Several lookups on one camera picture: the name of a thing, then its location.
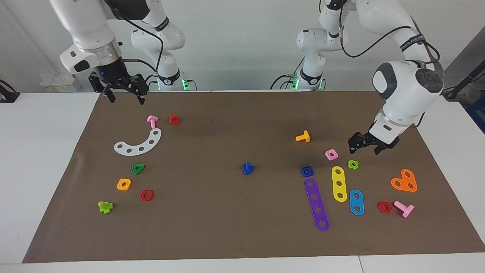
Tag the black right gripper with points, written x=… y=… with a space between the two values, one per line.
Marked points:
x=119 y=79

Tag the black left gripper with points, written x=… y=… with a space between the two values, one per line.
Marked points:
x=373 y=141

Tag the blue square toy nut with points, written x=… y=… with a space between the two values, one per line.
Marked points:
x=303 y=174

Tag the blue triangular-head toy bolt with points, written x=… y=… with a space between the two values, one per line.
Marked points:
x=248 y=170

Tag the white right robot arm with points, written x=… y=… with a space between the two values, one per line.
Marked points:
x=87 y=26

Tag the lime cross-shaped toy nut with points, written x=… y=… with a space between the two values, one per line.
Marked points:
x=356 y=165

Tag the pink square toy nut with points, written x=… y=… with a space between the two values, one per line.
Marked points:
x=335 y=156

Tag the pink plastic toy bolt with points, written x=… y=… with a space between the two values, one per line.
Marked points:
x=152 y=120
x=407 y=210

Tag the yellow three-hole strip plate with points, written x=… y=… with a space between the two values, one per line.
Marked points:
x=339 y=178

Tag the orange three-hole angled plate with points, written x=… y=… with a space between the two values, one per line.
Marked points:
x=404 y=181

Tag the red plastic toy bolt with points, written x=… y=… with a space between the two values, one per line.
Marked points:
x=174 y=119

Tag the blue two-hole strip plate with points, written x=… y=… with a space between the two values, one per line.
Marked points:
x=356 y=202

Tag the white curved perforated plate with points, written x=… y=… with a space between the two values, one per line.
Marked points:
x=135 y=150

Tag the orange plastic toy bolt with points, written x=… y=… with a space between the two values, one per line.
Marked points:
x=305 y=137

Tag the red hexagonal toy nut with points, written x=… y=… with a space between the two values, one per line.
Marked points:
x=390 y=208
x=151 y=196

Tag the purple four-hole strip plate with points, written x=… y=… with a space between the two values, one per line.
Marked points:
x=313 y=191

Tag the green triangular toy nut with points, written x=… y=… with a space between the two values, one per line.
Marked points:
x=142 y=167

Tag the orange square toy nut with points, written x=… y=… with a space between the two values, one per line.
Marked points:
x=129 y=185

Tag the lime cross-head toy bolt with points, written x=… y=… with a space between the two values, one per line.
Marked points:
x=105 y=207

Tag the blue crate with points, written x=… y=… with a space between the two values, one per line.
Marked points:
x=478 y=113

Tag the black stand pole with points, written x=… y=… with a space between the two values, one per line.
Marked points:
x=468 y=79

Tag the brown table mat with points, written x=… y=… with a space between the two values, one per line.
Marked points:
x=227 y=220

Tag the black clamp bracket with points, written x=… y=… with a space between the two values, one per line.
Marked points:
x=8 y=94

